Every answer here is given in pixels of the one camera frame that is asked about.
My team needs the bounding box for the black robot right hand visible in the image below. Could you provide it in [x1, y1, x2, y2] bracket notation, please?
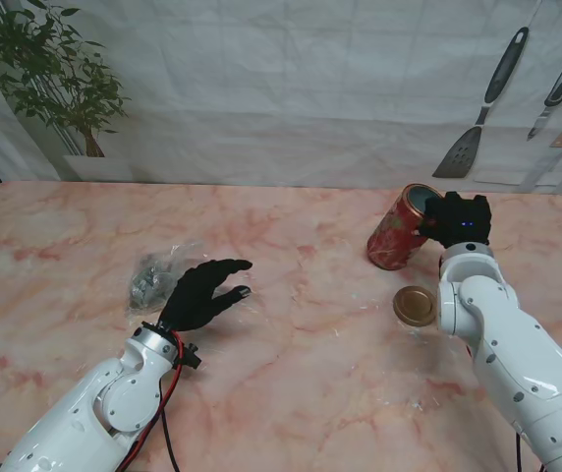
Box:
[411, 191, 493, 250]

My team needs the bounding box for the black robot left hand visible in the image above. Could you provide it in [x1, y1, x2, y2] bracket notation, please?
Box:
[160, 259, 253, 331]

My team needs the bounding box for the clear plastic bag of tea bags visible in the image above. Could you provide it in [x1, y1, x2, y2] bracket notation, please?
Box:
[126, 240, 203, 314]

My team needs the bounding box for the red floral tea canister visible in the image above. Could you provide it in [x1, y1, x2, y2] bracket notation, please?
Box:
[365, 183, 442, 271]

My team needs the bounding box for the black slotted spatula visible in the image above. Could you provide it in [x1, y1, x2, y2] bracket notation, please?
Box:
[431, 26, 531, 179]

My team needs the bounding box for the gold round canister lid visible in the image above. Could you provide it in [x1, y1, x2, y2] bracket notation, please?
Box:
[392, 285, 440, 326]

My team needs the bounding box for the green leafy plant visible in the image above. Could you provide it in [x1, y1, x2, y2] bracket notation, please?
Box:
[0, 0, 133, 158]

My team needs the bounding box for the red and black left arm cable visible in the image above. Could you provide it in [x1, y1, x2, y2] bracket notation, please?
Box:
[118, 328, 187, 472]

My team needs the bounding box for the red and black arm cable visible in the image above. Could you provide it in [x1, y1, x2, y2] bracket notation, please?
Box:
[465, 343, 526, 472]
[118, 328, 187, 472]

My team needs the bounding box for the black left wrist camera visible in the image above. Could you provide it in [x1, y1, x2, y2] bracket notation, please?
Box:
[180, 341, 203, 370]

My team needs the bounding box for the red and black right arm cable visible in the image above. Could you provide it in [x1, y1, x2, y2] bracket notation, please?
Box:
[465, 343, 526, 472]

